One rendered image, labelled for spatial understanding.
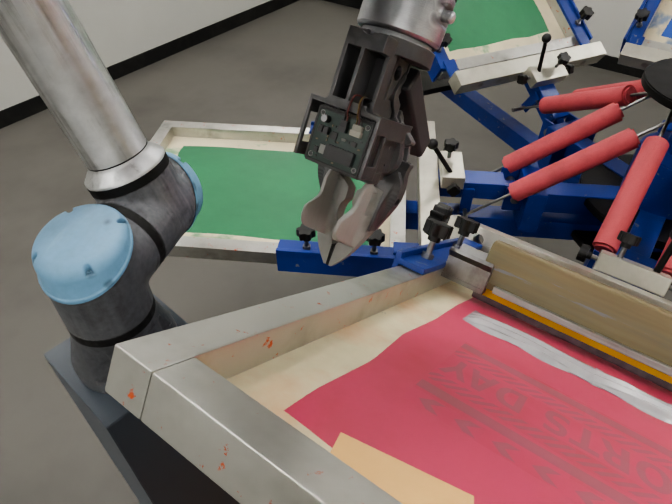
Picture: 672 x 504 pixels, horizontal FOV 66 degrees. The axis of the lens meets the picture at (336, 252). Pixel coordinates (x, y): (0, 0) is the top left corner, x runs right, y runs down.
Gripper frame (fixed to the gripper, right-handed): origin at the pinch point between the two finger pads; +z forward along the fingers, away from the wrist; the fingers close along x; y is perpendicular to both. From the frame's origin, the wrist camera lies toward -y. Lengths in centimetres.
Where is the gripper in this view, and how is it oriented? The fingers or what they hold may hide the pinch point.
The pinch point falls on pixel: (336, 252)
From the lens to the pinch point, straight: 52.0
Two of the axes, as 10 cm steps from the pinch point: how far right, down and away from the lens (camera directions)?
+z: -3.1, 9.1, 2.7
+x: 8.1, 4.0, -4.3
